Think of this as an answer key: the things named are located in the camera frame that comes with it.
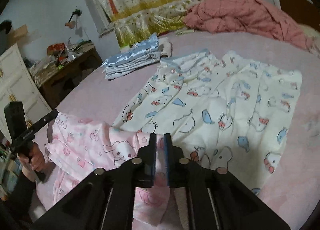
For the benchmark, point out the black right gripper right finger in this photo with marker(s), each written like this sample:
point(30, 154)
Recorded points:
point(179, 168)

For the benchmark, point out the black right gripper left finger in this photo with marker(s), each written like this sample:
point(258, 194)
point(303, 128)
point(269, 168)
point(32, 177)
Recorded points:
point(144, 165)

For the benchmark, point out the pink cartoon print pants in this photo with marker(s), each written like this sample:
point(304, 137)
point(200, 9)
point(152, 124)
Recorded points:
point(80, 145)

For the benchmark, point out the person's left hand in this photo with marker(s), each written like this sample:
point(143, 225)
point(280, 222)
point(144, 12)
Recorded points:
point(34, 161)

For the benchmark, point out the white cabinet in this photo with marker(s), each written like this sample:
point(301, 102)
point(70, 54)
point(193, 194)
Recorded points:
point(18, 85)

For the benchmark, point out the dark wooden side table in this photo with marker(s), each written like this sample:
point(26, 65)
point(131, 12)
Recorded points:
point(59, 85)

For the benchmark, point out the white cartoon print pyjama garment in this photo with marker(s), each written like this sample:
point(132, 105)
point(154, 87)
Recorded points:
point(229, 114)

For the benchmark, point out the clutter pile on table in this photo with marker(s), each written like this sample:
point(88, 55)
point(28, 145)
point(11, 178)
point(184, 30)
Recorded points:
point(42, 70)

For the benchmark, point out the clear plastic bottle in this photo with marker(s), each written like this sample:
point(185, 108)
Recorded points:
point(71, 56)

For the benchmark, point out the cardboard box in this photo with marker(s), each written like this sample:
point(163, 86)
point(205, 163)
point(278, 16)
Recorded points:
point(19, 33)

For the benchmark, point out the dark grey box on cabinet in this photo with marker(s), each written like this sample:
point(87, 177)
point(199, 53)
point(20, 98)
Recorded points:
point(5, 28)

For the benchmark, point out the stack of folded blue-white cloths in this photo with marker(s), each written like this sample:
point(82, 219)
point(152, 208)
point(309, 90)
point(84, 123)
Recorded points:
point(141, 54)

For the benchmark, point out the rumpled dusty-pink quilt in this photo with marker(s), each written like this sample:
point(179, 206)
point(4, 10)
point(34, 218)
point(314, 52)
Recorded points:
point(249, 16)

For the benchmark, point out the white and brown headboard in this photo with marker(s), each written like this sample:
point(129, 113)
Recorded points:
point(304, 12)

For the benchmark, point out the wall lamp with orange shade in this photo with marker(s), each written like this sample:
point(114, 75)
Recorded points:
point(72, 22)

